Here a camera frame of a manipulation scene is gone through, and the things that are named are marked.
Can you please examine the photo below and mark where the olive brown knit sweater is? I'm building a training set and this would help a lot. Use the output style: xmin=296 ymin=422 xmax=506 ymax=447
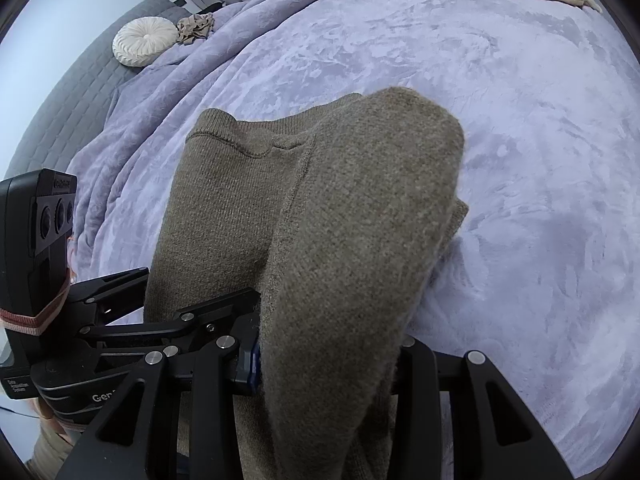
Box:
xmin=144 ymin=88 xmax=468 ymax=479

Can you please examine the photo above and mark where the person's left hand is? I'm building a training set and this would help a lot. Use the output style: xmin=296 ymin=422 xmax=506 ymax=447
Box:
xmin=30 ymin=398 xmax=80 ymax=445

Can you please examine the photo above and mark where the pink elastic band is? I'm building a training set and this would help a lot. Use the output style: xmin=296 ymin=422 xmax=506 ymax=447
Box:
xmin=0 ymin=268 xmax=73 ymax=337

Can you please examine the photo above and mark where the lavender plush blanket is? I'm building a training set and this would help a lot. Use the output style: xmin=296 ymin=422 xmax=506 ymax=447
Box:
xmin=70 ymin=0 xmax=639 ymax=479

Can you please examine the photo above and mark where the grey quilted bedspread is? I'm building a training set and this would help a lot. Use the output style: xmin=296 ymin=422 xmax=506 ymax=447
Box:
xmin=4 ymin=0 xmax=189 ymax=178

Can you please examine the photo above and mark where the round cream pleated cushion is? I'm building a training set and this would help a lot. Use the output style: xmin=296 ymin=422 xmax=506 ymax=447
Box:
xmin=112 ymin=16 xmax=178 ymax=68

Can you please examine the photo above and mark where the small beige crumpled cloth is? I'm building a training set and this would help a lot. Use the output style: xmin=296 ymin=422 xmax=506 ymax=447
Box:
xmin=176 ymin=13 xmax=215 ymax=44

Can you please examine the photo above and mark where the black camera box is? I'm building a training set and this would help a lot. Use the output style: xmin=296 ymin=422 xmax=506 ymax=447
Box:
xmin=1 ymin=169 xmax=77 ymax=400

